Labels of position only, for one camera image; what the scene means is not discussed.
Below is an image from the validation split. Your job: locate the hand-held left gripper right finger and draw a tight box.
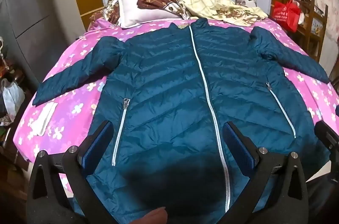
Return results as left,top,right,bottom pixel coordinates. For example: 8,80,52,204
222,121,310,224

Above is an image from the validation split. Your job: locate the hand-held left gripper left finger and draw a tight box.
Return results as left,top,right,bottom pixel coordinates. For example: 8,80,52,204
26,120,115,224

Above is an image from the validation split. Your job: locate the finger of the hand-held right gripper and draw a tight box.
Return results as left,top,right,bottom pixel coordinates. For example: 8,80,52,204
314,120,339,161

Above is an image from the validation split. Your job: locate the teal puffer jacket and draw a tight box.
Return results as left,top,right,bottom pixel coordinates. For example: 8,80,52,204
33,18,330,224

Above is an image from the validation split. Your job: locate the person's left hand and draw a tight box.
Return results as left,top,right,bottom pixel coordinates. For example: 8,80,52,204
131,207,168,224

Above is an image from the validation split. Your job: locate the pink floral bed sheet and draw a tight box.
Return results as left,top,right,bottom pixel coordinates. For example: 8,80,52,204
13,16,339,187

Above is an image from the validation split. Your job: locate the white folded cloth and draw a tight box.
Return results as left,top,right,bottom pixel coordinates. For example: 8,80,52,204
32,102,58,136

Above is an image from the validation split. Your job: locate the white plastic bag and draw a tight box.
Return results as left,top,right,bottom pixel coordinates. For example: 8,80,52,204
1,78,25,122

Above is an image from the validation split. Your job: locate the wooden shelf rack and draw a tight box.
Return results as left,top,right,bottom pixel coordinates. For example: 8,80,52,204
291,0,330,60

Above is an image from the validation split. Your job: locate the red shopping bag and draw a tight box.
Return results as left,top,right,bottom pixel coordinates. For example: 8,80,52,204
273,0,302,33

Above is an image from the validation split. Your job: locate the grey wardrobe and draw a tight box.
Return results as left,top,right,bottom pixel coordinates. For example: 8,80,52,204
0,0,85,87

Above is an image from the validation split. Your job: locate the pale pink pillow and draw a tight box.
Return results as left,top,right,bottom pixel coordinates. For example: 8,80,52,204
117,0,183,28

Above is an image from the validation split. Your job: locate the brown and cream floral quilt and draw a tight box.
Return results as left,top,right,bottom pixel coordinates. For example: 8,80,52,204
89,0,268,26

